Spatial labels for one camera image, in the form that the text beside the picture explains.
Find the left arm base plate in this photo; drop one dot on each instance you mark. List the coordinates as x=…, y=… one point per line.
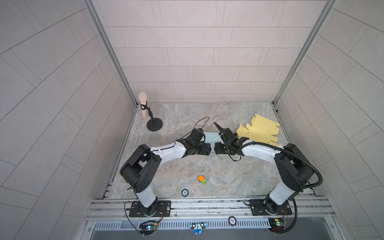
x=156, y=209

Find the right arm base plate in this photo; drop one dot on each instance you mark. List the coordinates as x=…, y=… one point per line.
x=261, y=207

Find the beige microphone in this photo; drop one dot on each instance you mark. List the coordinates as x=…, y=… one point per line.
x=143, y=103

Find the yellow paper box stack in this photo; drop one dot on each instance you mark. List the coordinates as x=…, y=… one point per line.
x=261, y=130

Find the green circuit board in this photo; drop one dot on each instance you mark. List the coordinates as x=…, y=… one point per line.
x=148, y=227
x=277, y=225

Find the round black white disc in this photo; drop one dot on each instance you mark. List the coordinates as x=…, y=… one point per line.
x=232, y=221

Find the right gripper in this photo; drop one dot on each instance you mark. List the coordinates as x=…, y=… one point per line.
x=217, y=149

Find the right green circuit board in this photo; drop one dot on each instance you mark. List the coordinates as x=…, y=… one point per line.
x=277, y=225

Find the left green circuit board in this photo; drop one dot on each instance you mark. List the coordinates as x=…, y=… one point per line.
x=148, y=227

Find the black microphone stand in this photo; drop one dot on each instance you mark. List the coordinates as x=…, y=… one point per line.
x=154, y=124

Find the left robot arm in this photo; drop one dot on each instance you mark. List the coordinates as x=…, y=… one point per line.
x=139, y=170

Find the orange green toy block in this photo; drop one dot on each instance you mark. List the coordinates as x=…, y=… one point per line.
x=202, y=180

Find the blue sticker marker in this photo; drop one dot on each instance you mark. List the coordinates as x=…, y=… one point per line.
x=197, y=228

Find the light blue paper box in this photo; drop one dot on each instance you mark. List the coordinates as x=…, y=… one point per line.
x=212, y=138

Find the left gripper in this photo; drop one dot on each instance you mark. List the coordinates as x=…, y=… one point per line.
x=203, y=152

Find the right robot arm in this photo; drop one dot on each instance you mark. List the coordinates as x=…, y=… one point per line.
x=294, y=169

